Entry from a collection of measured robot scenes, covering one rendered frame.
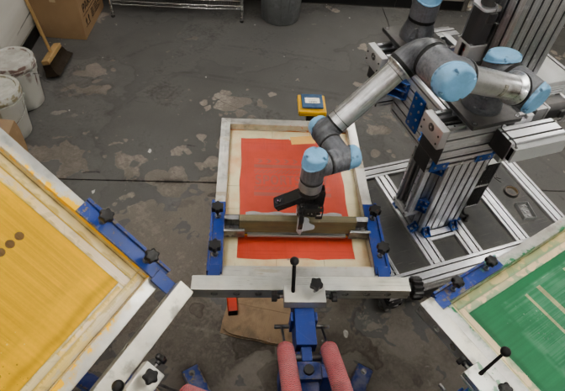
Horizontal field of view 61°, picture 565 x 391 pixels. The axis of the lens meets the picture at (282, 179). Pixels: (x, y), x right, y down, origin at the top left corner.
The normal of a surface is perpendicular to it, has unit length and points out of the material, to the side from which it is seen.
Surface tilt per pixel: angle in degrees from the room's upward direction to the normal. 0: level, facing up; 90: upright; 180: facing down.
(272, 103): 0
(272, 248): 0
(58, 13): 90
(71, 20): 90
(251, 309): 3
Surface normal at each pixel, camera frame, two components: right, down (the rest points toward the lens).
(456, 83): 0.29, 0.68
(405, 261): 0.07, -0.68
